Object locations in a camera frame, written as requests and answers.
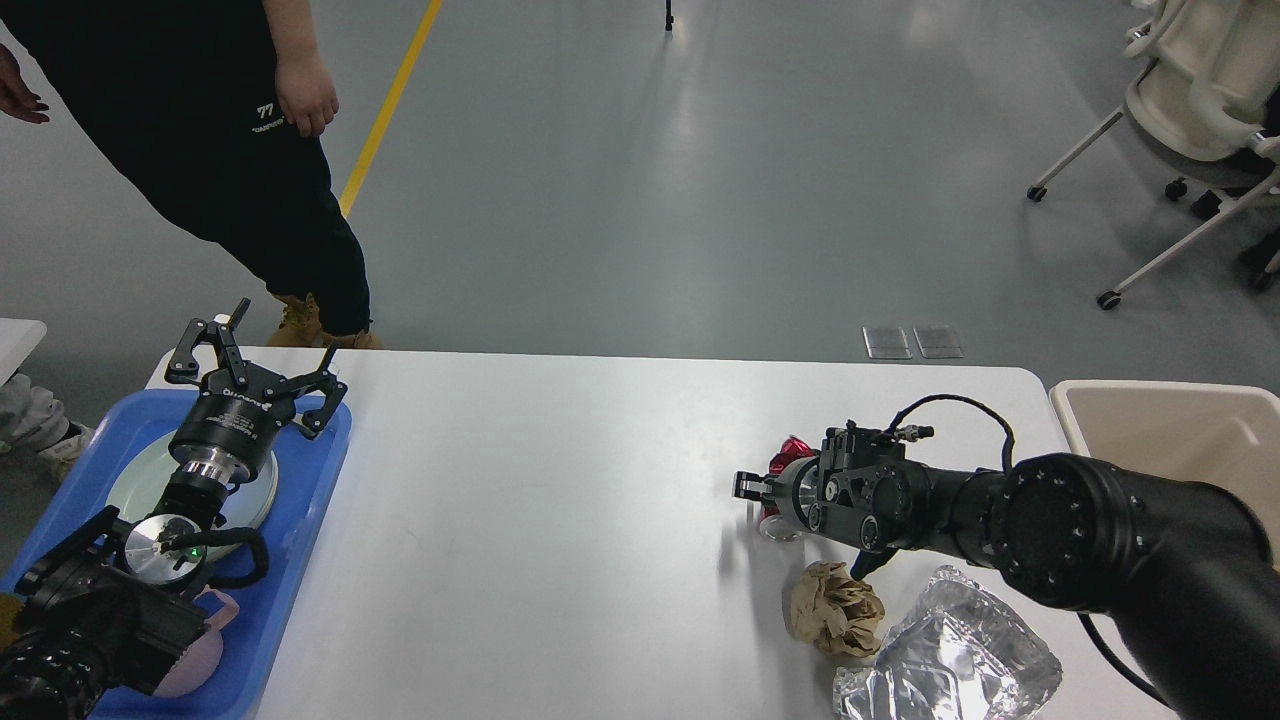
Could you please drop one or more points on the clear plastic bag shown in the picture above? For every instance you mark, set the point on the clear plastic bag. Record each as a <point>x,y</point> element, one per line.
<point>960,653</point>

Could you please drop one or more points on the white office chair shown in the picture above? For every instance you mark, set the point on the white office chair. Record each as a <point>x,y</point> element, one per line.
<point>1200,105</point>

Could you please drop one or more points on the crushed red can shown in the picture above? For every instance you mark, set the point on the crushed red can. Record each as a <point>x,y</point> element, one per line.
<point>771,524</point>

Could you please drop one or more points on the person in white clothes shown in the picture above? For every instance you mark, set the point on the person in white clothes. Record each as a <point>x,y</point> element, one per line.
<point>34,422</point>

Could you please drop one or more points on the blue plastic tray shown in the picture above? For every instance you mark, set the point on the blue plastic tray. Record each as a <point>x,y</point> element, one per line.
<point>307,472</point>

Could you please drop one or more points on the pink mug dark inside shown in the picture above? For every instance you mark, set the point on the pink mug dark inside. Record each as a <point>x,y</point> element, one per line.
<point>202,659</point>

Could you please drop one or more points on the silver floor socket plates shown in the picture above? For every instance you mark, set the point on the silver floor socket plates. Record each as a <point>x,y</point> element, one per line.
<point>892,342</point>

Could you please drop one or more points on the brown paper ball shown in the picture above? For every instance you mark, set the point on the brown paper ball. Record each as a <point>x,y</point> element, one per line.
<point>835,613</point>

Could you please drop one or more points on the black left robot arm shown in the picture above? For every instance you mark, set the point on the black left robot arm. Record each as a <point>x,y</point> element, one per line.
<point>161,578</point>

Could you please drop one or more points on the beige plastic bin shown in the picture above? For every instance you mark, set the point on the beige plastic bin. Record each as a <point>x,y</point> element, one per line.
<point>1222,435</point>

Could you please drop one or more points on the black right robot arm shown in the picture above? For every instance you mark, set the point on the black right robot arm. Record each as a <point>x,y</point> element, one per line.
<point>1184,569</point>

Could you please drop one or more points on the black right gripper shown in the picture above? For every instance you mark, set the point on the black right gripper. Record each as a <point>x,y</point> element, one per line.
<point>795,492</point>

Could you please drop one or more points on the green plate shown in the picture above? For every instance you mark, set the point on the green plate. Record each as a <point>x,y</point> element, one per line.
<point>138,488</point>

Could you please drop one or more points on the person in black clothes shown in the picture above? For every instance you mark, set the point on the person in black clothes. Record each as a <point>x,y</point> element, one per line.
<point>214,111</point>

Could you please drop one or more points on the white side table corner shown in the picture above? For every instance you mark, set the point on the white side table corner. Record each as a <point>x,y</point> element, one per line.
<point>19,338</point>

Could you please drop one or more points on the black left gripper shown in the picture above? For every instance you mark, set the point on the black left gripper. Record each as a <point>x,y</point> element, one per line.
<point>228,429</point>

